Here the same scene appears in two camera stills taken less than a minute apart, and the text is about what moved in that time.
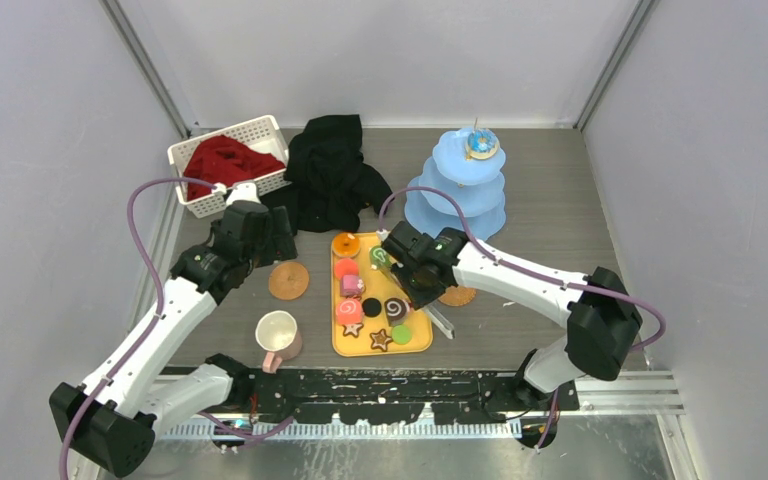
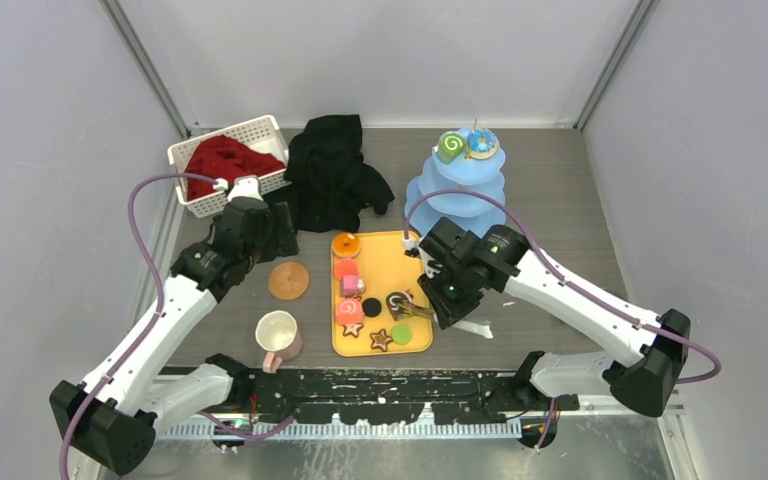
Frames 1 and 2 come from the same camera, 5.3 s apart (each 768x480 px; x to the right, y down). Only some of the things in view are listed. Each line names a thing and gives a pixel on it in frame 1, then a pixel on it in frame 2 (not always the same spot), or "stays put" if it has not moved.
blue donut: x=482 y=144 stays put
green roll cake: x=378 y=258 to x=450 y=145
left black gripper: x=279 y=247 stays put
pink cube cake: x=351 y=285 stays put
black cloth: x=331 y=182 stays put
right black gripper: x=420 y=299 to x=449 y=312
